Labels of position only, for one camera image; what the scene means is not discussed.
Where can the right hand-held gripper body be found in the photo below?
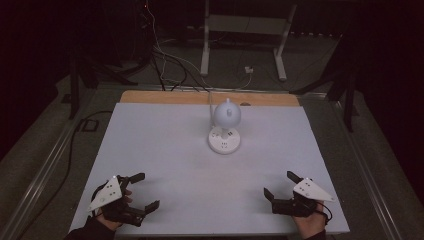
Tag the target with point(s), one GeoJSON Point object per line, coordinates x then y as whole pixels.
{"type": "Point", "coordinates": [308, 193]}

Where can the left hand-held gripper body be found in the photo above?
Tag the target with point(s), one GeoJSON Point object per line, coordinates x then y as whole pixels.
{"type": "Point", "coordinates": [108, 195]}

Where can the person's right hand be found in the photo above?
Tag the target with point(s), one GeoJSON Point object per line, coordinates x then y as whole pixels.
{"type": "Point", "coordinates": [310, 225]}

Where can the white table mat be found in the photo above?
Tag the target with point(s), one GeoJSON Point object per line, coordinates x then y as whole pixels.
{"type": "Point", "coordinates": [186, 173]}

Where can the black floor plate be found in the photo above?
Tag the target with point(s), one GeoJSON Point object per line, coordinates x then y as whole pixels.
{"type": "Point", "coordinates": [89, 125]}

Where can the black stand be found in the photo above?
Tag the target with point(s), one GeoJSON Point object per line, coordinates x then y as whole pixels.
{"type": "Point", "coordinates": [75, 83]}
{"type": "Point", "coordinates": [343, 86]}

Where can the white plug adapter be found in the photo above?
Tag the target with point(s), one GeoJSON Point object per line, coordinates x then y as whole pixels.
{"type": "Point", "coordinates": [248, 70]}

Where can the aluminium floor rail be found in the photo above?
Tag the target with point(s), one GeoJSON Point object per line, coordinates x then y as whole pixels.
{"type": "Point", "coordinates": [40, 180]}
{"type": "Point", "coordinates": [365, 166]}

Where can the white metal stand frame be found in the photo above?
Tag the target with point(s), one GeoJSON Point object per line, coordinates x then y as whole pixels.
{"type": "Point", "coordinates": [245, 25]}

